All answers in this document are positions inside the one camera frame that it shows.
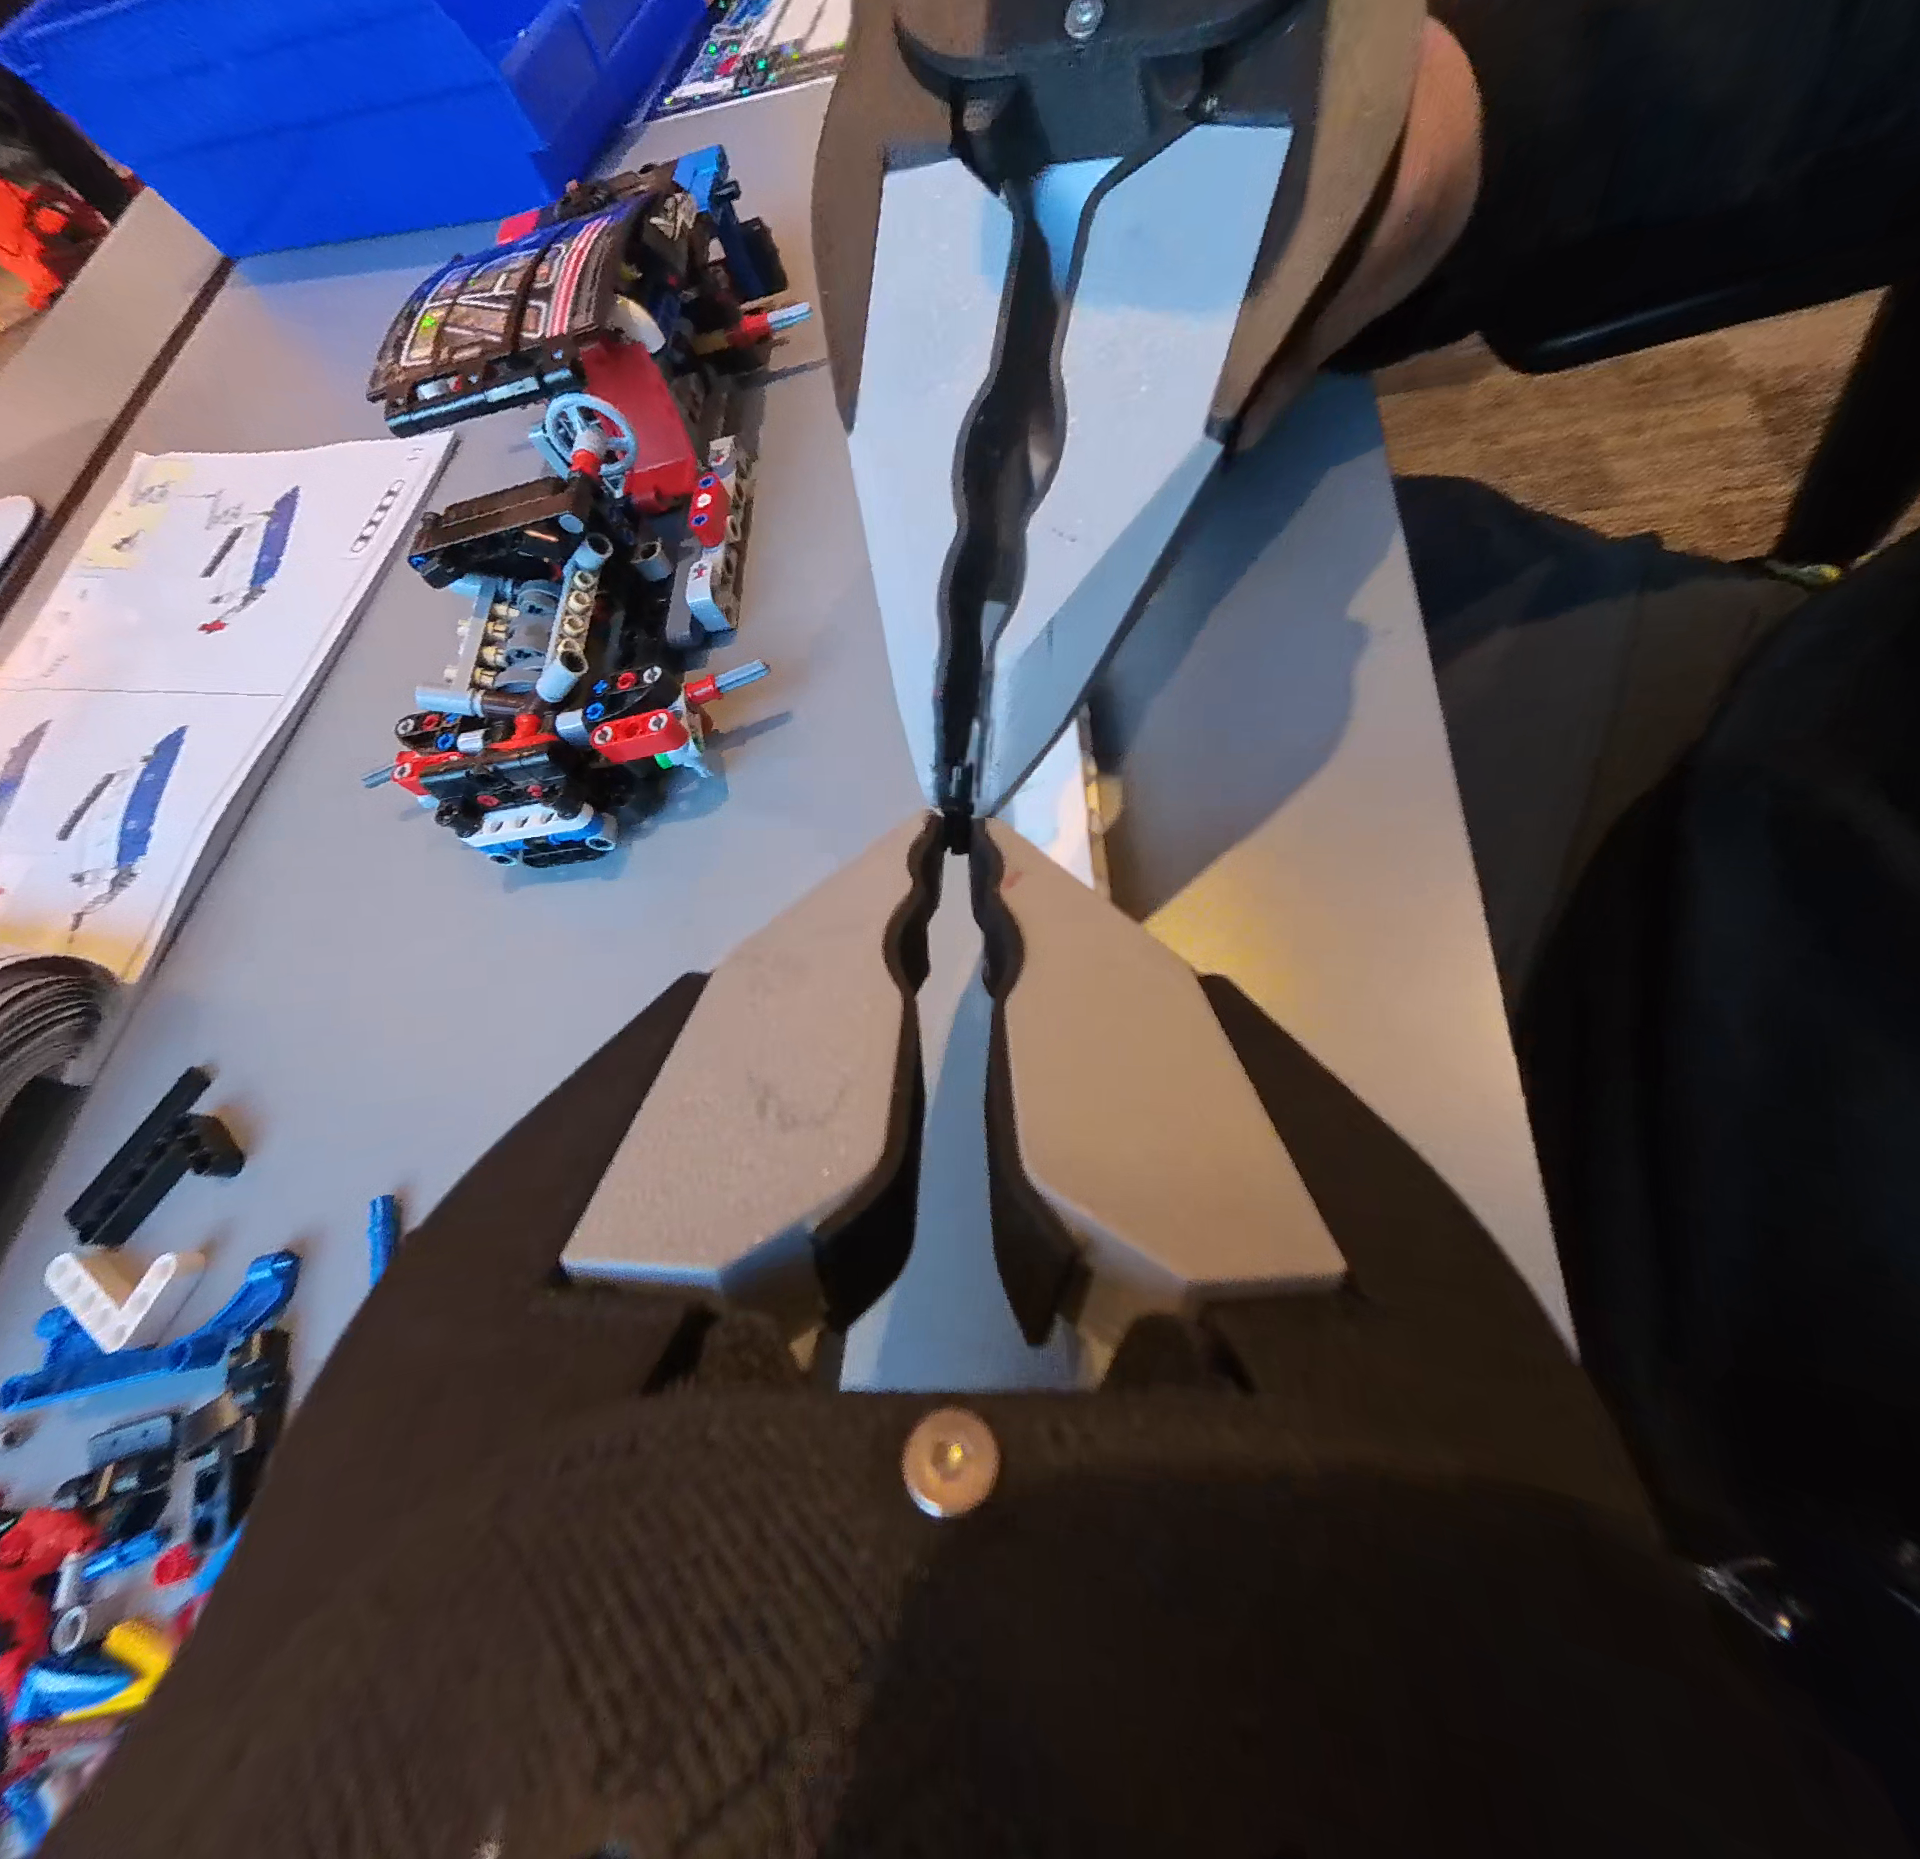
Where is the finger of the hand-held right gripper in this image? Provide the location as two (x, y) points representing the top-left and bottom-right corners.
(980, 117), (1300, 814)
(844, 147), (1040, 812)

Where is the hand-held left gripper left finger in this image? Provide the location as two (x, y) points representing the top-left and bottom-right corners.
(556, 818), (948, 1338)

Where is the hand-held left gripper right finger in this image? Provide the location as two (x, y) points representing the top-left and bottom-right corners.
(971, 821), (1346, 1347)

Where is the white long toy panel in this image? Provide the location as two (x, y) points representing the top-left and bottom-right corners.
(1001, 716), (1120, 904)

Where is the pile of mixed toy bricks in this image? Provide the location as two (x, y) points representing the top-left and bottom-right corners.
(0, 1328), (299, 1823)

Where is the person's right forearm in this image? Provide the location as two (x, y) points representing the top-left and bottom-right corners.
(1316, 0), (1920, 378)

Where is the grey desk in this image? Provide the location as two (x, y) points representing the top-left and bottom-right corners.
(0, 76), (1578, 1395)

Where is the printed sticker sheet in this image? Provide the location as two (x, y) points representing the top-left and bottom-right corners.
(659, 0), (847, 109)

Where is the partly built toy car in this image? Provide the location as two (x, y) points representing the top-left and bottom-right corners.
(357, 143), (822, 873)

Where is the blue plastic bin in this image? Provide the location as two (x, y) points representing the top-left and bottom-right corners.
(387, 0), (712, 124)
(0, 0), (530, 259)

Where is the black angled toy beam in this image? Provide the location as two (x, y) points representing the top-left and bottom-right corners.
(63, 1063), (246, 1250)

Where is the blue curved toy panel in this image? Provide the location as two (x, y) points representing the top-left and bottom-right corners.
(0, 1250), (305, 1416)

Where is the white angled toy beam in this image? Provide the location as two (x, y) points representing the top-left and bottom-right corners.
(40, 1245), (212, 1355)

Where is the thick building instruction booklet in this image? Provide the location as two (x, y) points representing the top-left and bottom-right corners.
(0, 431), (465, 1131)

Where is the orange plastic object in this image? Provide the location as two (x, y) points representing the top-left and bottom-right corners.
(0, 169), (111, 310)

